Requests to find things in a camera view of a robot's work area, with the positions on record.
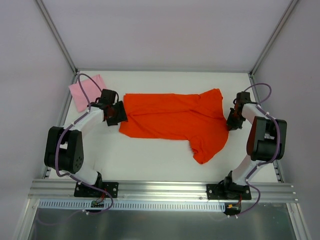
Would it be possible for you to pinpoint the orange t shirt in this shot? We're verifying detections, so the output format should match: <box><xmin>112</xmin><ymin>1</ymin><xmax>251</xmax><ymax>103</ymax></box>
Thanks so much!
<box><xmin>119</xmin><ymin>88</ymin><xmax>229</xmax><ymax>164</ymax></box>

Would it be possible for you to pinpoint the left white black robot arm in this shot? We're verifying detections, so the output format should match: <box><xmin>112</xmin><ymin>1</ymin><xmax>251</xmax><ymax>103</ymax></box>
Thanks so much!
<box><xmin>44</xmin><ymin>89</ymin><xmax>128</xmax><ymax>197</ymax></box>

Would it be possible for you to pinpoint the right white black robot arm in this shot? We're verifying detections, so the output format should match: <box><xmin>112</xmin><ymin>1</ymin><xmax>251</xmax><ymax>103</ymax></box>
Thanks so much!
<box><xmin>221</xmin><ymin>91</ymin><xmax>288</xmax><ymax>199</ymax></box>

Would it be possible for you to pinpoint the folded pink t shirt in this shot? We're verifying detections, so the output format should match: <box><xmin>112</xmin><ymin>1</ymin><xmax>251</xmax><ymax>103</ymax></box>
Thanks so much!
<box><xmin>68</xmin><ymin>74</ymin><xmax>107</xmax><ymax>113</ymax></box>

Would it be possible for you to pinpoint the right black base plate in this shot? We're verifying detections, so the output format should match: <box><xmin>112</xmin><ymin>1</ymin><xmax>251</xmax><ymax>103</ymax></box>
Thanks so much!
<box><xmin>205</xmin><ymin>180</ymin><xmax>252</xmax><ymax>200</ymax></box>

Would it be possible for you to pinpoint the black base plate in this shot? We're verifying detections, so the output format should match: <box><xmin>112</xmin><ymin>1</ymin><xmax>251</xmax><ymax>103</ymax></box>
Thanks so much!
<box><xmin>73</xmin><ymin>181</ymin><xmax>119</xmax><ymax>198</ymax></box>
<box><xmin>205</xmin><ymin>180</ymin><xmax>252</xmax><ymax>200</ymax></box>

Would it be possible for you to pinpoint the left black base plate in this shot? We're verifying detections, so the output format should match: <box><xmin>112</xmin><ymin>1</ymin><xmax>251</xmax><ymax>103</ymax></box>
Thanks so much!
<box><xmin>73</xmin><ymin>181</ymin><xmax>119</xmax><ymax>198</ymax></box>

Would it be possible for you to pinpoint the aluminium mounting rail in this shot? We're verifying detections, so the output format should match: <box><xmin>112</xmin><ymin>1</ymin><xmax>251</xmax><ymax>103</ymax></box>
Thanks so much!
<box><xmin>27</xmin><ymin>179</ymin><xmax>299</xmax><ymax>203</ymax></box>

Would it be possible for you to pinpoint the white slotted cable duct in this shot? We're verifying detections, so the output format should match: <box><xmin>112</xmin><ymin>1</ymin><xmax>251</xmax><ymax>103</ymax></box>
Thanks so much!
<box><xmin>38</xmin><ymin>199</ymin><xmax>226</xmax><ymax>213</ymax></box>

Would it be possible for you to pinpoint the right aluminium frame post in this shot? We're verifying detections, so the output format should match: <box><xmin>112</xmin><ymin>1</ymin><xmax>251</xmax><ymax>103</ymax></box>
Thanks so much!
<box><xmin>249</xmin><ymin>0</ymin><xmax>300</xmax><ymax>76</ymax></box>

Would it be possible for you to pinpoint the aluminium frame post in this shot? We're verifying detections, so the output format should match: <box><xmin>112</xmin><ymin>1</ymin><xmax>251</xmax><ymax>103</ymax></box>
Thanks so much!
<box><xmin>249</xmin><ymin>0</ymin><xmax>300</xmax><ymax>76</ymax></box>
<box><xmin>34</xmin><ymin>0</ymin><xmax>78</xmax><ymax>75</ymax></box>

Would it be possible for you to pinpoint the left aluminium frame post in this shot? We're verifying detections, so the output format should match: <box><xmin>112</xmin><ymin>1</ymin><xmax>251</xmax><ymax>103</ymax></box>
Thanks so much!
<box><xmin>34</xmin><ymin>0</ymin><xmax>78</xmax><ymax>75</ymax></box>

